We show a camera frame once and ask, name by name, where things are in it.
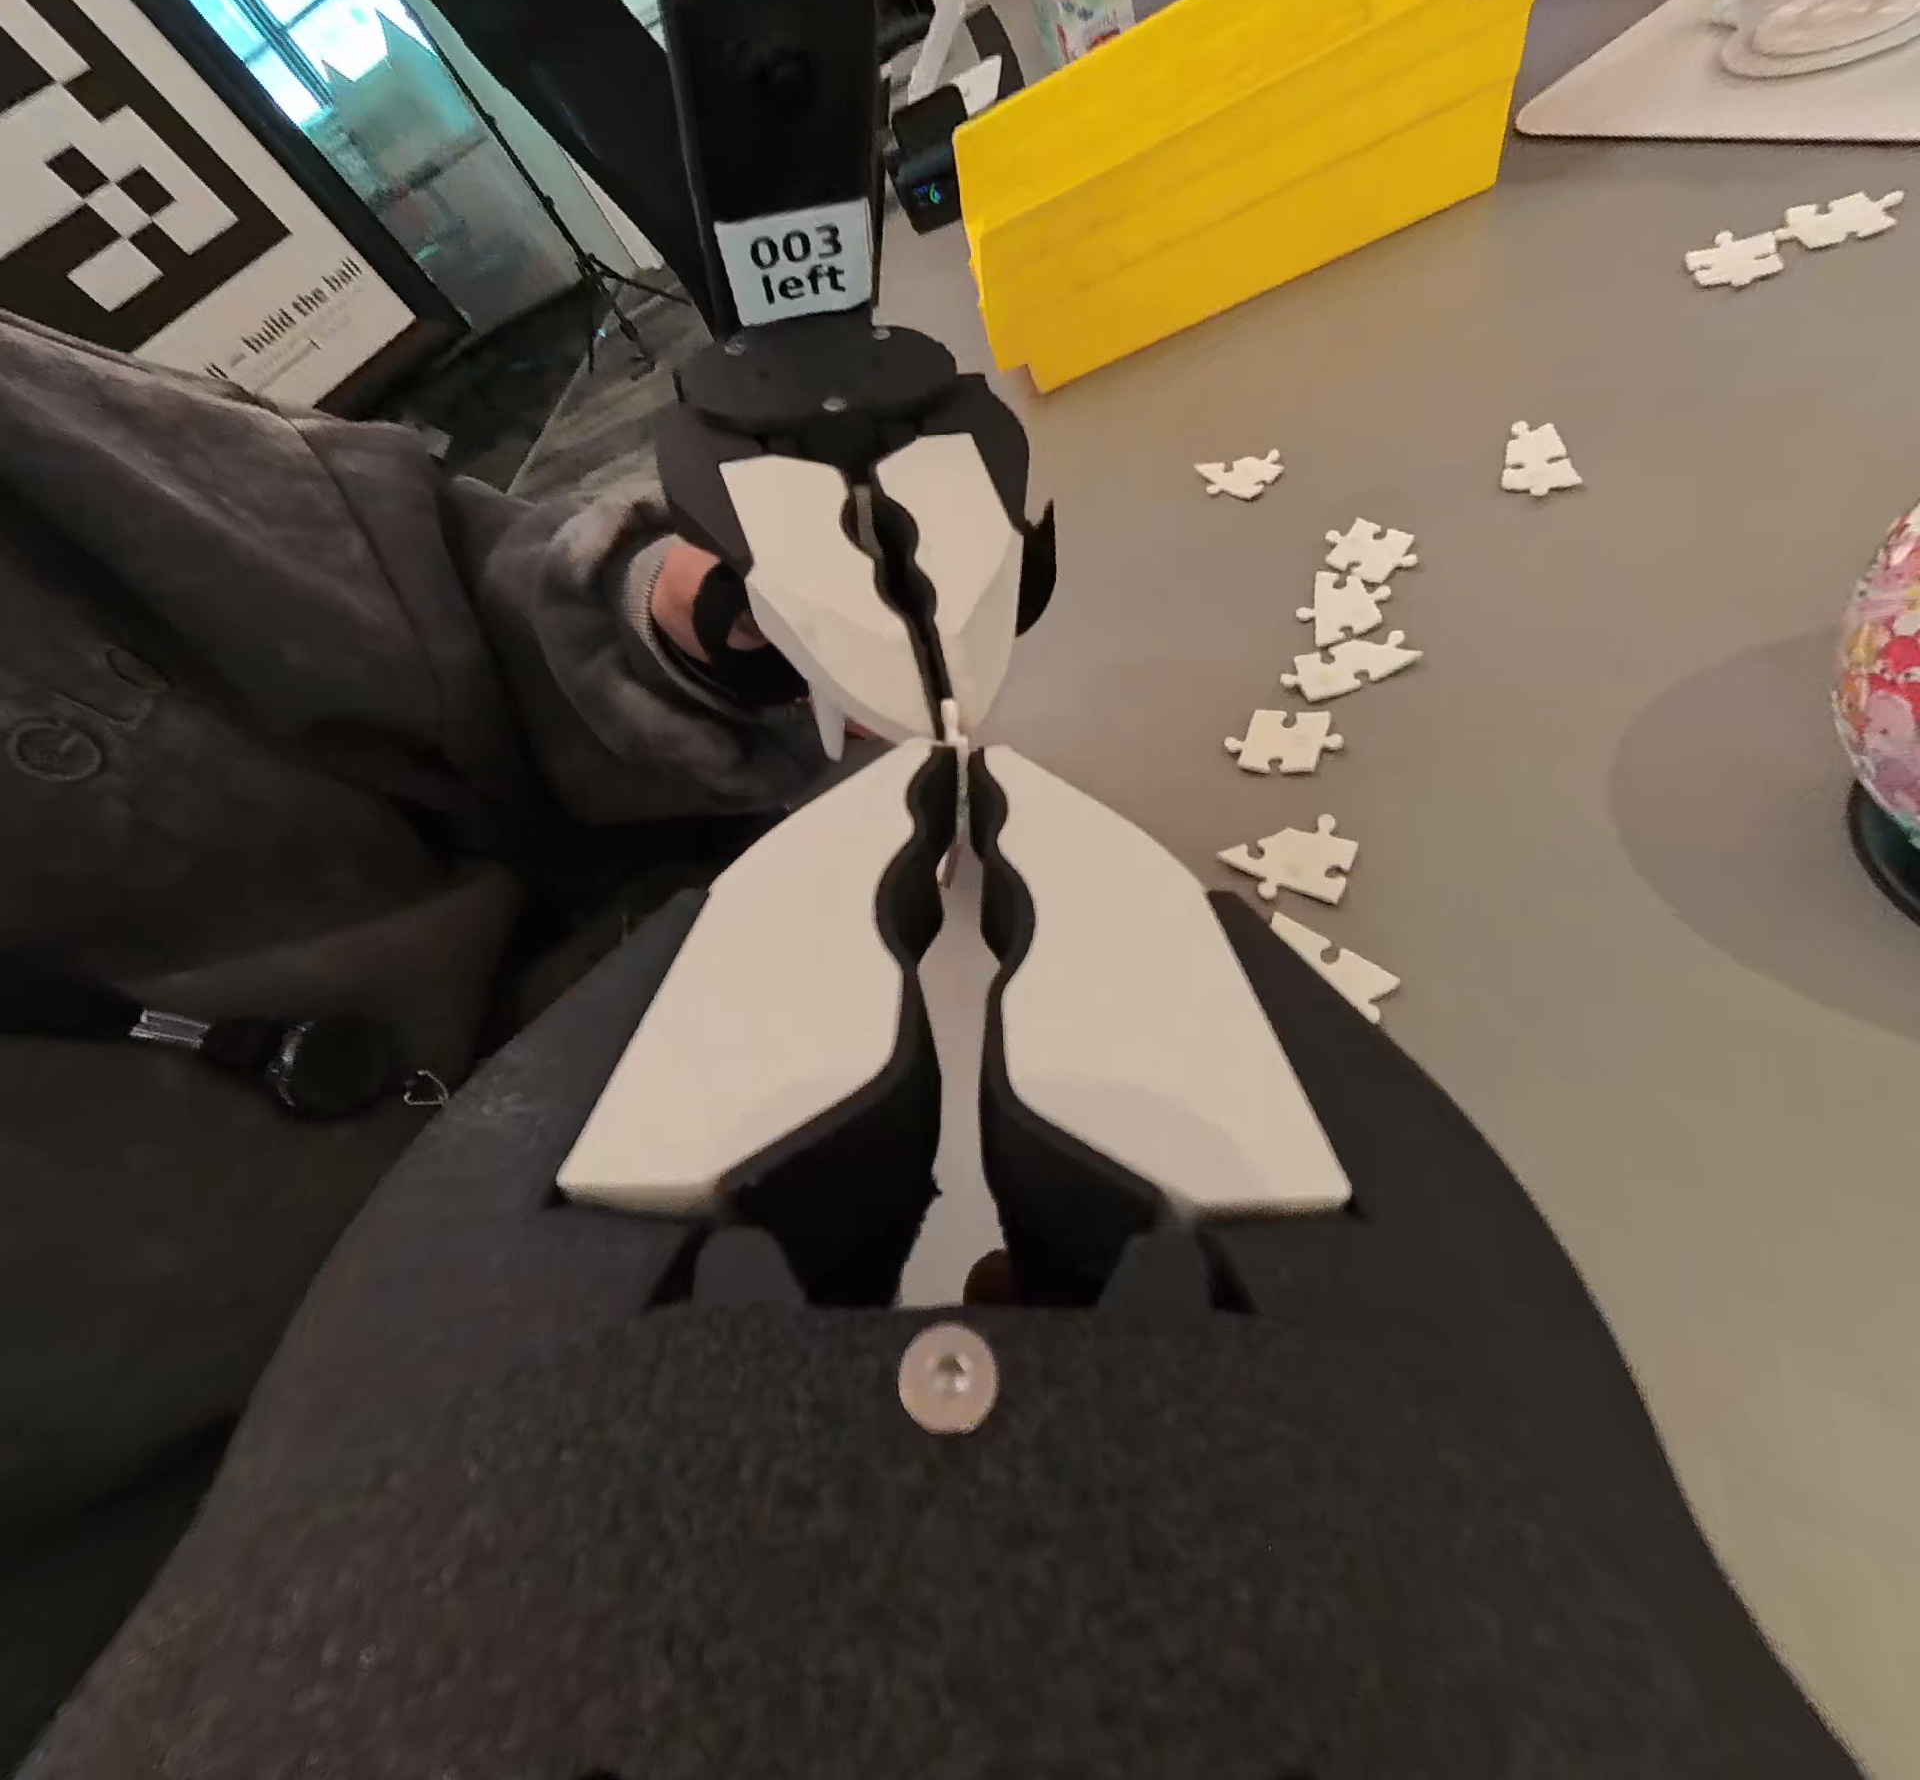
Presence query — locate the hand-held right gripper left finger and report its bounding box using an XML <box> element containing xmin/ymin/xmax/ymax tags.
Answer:
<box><xmin>556</xmin><ymin>747</ymin><xmax>956</xmax><ymax>1302</ymax></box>

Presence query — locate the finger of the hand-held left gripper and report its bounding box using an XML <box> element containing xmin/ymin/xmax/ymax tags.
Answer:
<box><xmin>888</xmin><ymin>431</ymin><xmax>1040</xmax><ymax>739</ymax></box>
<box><xmin>716</xmin><ymin>452</ymin><xmax>937</xmax><ymax>763</ymax></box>

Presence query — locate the black framed marker sign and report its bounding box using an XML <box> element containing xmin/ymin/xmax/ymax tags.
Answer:
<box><xmin>0</xmin><ymin>0</ymin><xmax>428</xmax><ymax>421</ymax></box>

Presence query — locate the person's left forearm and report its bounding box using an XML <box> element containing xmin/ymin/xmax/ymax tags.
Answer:
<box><xmin>451</xmin><ymin>462</ymin><xmax>826</xmax><ymax>829</ymax></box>

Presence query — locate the row of white puzzle pieces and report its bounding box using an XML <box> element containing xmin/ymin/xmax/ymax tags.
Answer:
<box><xmin>1195</xmin><ymin>417</ymin><xmax>1585</xmax><ymax>1025</ymax></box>

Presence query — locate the colourful puzzle ball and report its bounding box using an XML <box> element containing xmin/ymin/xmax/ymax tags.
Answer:
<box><xmin>1831</xmin><ymin>500</ymin><xmax>1920</xmax><ymax>850</ymax></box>

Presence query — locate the person's left hand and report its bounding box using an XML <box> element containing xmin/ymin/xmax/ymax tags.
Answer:
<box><xmin>641</xmin><ymin>536</ymin><xmax>727</xmax><ymax>656</ymax></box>

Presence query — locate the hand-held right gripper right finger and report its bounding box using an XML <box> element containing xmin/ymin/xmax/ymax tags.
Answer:
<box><xmin>960</xmin><ymin>742</ymin><xmax>1357</xmax><ymax>1308</ymax></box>

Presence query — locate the yellow plastic bin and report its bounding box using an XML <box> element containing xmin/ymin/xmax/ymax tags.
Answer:
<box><xmin>951</xmin><ymin>0</ymin><xmax>1559</xmax><ymax>396</ymax></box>

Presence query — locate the black ball stand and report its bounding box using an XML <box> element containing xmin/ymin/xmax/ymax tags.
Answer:
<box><xmin>1842</xmin><ymin>776</ymin><xmax>1920</xmax><ymax>931</ymax></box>

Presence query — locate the white desk stand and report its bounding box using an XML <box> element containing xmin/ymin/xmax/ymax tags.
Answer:
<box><xmin>1514</xmin><ymin>0</ymin><xmax>1920</xmax><ymax>149</ymax></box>

